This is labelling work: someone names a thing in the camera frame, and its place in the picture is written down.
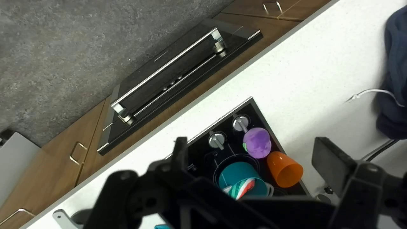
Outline striped cloth in pot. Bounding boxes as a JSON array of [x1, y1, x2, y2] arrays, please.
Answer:
[[224, 178, 255, 199]]

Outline teal pot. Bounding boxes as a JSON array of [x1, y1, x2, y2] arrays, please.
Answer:
[[217, 161, 275, 198]]

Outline wooden lower cabinets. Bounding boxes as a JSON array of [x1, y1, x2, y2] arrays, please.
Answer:
[[0, 0, 329, 229]]

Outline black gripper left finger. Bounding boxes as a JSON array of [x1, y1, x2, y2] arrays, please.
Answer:
[[82, 136, 221, 229]]

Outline black induction cooktop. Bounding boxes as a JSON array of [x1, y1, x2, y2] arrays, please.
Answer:
[[187, 98, 308, 197]]

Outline black cable bundle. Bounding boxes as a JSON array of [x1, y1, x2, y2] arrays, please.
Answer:
[[361, 137, 402, 162]]

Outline black pot with grey handle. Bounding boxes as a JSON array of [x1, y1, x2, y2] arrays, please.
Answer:
[[52, 208, 90, 229]]

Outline black built-in oven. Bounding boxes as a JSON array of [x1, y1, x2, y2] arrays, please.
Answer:
[[96, 19, 262, 155]]

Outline dark blue cloth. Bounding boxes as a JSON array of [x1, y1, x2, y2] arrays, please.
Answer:
[[376, 6, 407, 140]]

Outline purple plush toy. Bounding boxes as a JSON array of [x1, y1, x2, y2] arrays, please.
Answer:
[[243, 127, 272, 159]]

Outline orange plastic cup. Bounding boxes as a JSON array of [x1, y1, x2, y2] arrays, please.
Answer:
[[267, 151, 304, 188]]

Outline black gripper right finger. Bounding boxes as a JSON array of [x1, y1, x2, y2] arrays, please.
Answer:
[[311, 137, 407, 229]]

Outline white dishwasher front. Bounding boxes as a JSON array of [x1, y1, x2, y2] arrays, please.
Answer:
[[0, 132, 39, 206]]

